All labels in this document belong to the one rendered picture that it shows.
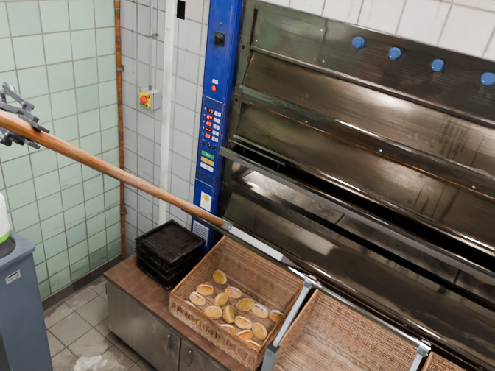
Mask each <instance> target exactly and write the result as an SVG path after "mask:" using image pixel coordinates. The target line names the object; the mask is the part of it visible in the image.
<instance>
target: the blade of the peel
mask: <svg viewBox="0 0 495 371"><path fill-rule="evenodd" d="M182 200H184V201H186V202H188V203H190V204H192V205H194V204H193V203H191V202H189V201H188V200H186V199H184V198H183V199H182ZM194 206H196V205H194ZM196 207H198V206H196ZM198 208H200V207H198ZM200 209H202V208H200ZM202 210H203V209H202ZM204 211H205V210H204ZM229 232H230V233H233V234H234V235H235V236H238V237H240V238H241V239H243V240H244V241H246V242H248V243H249V244H252V245H253V246H254V247H257V248H259V249H260V250H262V251H264V252H265V253H267V254H268V255H271V256H272V257H274V258H276V259H278V260H279V261H282V262H284V263H286V264H289V265H291V266H294V267H297V268H299V267H298V266H297V265H295V264H294V263H293V262H291V260H289V259H288V258H287V257H285V256H284V255H283V254H281V253H279V252H278V251H276V250H274V249H272V248H271V247H268V246H267V245H266V244H263V243H261V242H260V241H258V240H256V239H254V238H253V237H251V236H249V235H248V234H246V233H244V232H242V231H241V230H239V229H237V228H235V227H233V226H232V228H231V229H230V231H229ZM299 269H301V268H299Z"/></svg>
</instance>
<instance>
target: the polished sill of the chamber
mask: <svg viewBox="0 0 495 371"><path fill-rule="evenodd" d="M231 186H233V187H234V188H237V189H239V190H240V191H242V192H244V193H246V194H248V195H250V196H252V197H254V198H256V199H258V200H260V201H262V202H264V203H266V204H267V205H269V206H271V207H273V208H275V209H277V210H279V211H281V212H283V213H285V214H287V215H289V216H291V217H293V218H294V219H297V220H298V221H300V222H303V223H304V224H306V225H308V226H310V227H313V228H314V229H316V230H319V231H320V232H321V233H324V234H326V235H327V236H330V237H332V238H333V239H336V240H338V241H340V242H342V243H344V244H346V245H347V246H349V247H351V248H353V249H355V250H357V251H359V252H361V253H363V254H365V255H367V256H369V257H371V258H372V259H374V260H376V261H378V262H380V263H382V264H384V265H386V266H388V267H390V268H392V269H394V270H396V271H398V272H400V273H401V274H403V275H406V276H407V277H409V278H412V279H413V280H416V281H418V282H419V283H422V284H424V285H425V286H427V287H429V288H431V289H433V290H435V291H437V292H439V293H441V294H443V295H445V296H447V297H449V298H451V299H453V300H454V301H456V302H458V303H460V304H462V305H464V306H466V307H468V308H470V309H472V310H474V311H476V312H478V313H479V314H482V315H483V316H485V317H487V318H489V319H492V320H493V321H495V303H492V302H491V301H489V300H486V299H485V298H483V297H481V296H479V295H477V294H475V293H473V292H471V291H469V290H467V289H464V288H463V287H460V286H458V285H456V284H454V283H452V282H450V281H448V280H446V279H444V278H442V277H440V276H438V275H436V274H434V273H432V272H430V271H428V270H426V269H424V268H422V267H420V266H418V265H416V264H414V263H412V262H410V261H408V260H406V259H404V258H402V257H400V256H398V255H396V254H394V253H392V252H390V251H388V250H386V249H384V248H382V247H380V246H378V245H376V244H374V243H372V242H370V241H368V240H366V239H364V238H362V237H360V236H358V235H356V234H353V233H351V232H349V231H347V230H345V229H343V228H341V227H339V226H337V225H335V224H333V223H331V222H329V221H327V220H325V219H323V218H321V217H319V216H317V215H315V214H313V213H311V212H309V211H307V210H305V209H303V208H301V207H299V206H297V205H295V204H293V203H291V202H289V201H287V200H285V199H283V198H281V197H279V196H277V195H275V194H273V193H271V192H269V191H267V190H265V189H263V188H261V187H259V186H257V185H255V184H253V183H251V182H249V181H247V180H244V179H242V178H241V177H238V176H236V177H235V178H233V179H232V180H231Z"/></svg>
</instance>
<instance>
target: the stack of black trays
mask: <svg viewBox="0 0 495 371"><path fill-rule="evenodd" d="M135 241H136V242H135V243H136V244H137V245H135V247H136V248H135V249H136V251H135V252H136V253H137V254H136V256H137V257H136V259H137V260H136V262H137V264H135V265H136V266H137V267H138V268H139V269H141V270H142V271H143V272H145V273H146V274H147V275H149V276H150V277H151V278H152V279H153V280H154V281H156V282H157V283H158V284H160V285H161V286H162V287H164V288H165V289H166V290H168V289H170V288H172V287H173V286H174V285H176V284H177V283H179V282H181V281H182V279H184V278H185V276H186V275H188V274H189V273H190V272H191V271H192V268H194V267H195V266H196V265H197V264H198V263H199V262H200V261H201V260H202V259H201V258H203V255H204V254H203V253H204V252H205V251H204V245H203V244H205V242H206V241H204V240H203V239H201V238H200V237H199V236H197V235H195V234H194V233H193V232H191V231H190V230H188V229H187V228H185V227H184V226H183V225H181V224H179V223H178V222H176V221H175V220H174V219H171V220H169V221H168V222H165V223H163V224H162V225H160V226H158V227H156V228H154V229H152V230H150V231H149V232H147V233H145V234H143V235H141V236H139V237H137V238H135Z"/></svg>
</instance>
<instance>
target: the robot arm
mask: <svg viewBox="0 0 495 371"><path fill-rule="evenodd" d="M2 87H3V88H2V89H1V90H0V110H3V111H4V112H8V113H14V114H16V115H18V117H19V118H20V119H22V120H24V121H25V122H27V123H28V124H31V125H32V126H33V127H36V128H37V129H39V130H42V131H44V132H45V133H48V134H49V132H50V130H48V129H46V128H45V127H42V126H41V125H39V124H38V121H39V120H40V119H39V118H38V117H36V116H34V115H32V114H31V111H32V110H34V108H35V106H34V105H32V104H31V103H30V102H28V101H27V100H26V99H25V98H24V97H22V96H21V95H20V94H18V93H17V91H16V89H15V88H14V87H13V86H11V85H9V84H8V83H6V82H4V83H3V84H2ZM5 95H7V96H11V97H12V98H13V99H14V100H15V101H17V102H18V103H19V104H20V105H22V106H23V107H22V109H21V108H18V107H14V106H12V105H8V104H7V100H6V96H5ZM0 132H1V133H2V134H3V135H4V137H3V138H2V137H0V144H3V145H5V146H12V142H15V143H16V144H19V145H21V146H23V145H24V144H27V145H28V146H31V147H33V148H36V149H40V146H38V145H37V144H36V143H34V142H33V141H31V140H28V139H26V138H24V137H22V136H19V135H17V134H15V133H13V132H10V131H9V130H6V129H4V128H2V127H0ZM15 247H16V242H15V239H14V238H13V237H12V236H11V235H10V225H9V220H8V216H7V209H6V206H5V202H4V197H3V195H2V193H1V192H0V259H2V258H5V257H7V256H8V255H9V254H11V253H12V252H13V251H14V249H15Z"/></svg>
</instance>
